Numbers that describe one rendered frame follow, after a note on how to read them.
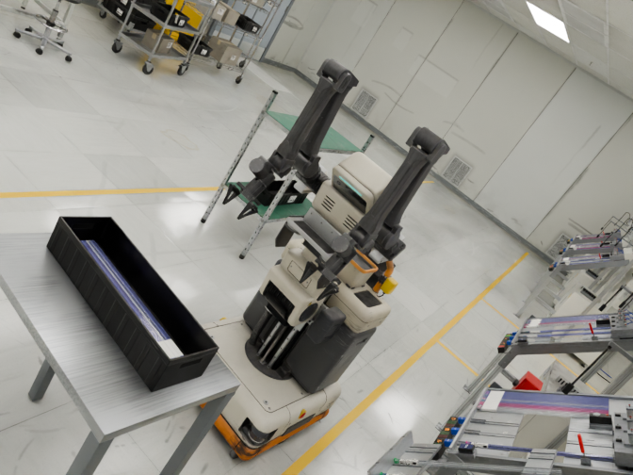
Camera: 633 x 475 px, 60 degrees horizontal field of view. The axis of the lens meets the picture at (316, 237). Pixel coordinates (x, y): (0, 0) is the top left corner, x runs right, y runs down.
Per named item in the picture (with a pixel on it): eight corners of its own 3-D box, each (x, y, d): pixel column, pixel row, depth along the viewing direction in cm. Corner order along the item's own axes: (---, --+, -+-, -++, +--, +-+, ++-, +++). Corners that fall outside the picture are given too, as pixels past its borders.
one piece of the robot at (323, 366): (259, 325, 303) (339, 204, 273) (325, 401, 280) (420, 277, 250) (216, 336, 275) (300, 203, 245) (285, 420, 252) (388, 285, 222)
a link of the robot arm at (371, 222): (449, 146, 171) (423, 127, 175) (443, 144, 166) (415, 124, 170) (372, 253, 186) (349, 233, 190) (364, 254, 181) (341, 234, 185)
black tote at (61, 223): (201, 376, 151) (219, 347, 147) (151, 392, 137) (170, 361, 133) (98, 244, 175) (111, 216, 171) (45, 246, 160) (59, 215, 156)
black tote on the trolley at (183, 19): (168, 25, 615) (172, 14, 610) (146, 11, 618) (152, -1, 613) (186, 29, 652) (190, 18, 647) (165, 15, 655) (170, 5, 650)
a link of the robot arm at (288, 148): (354, 76, 188) (332, 60, 193) (346, 73, 184) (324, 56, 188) (290, 178, 203) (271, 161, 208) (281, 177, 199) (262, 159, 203)
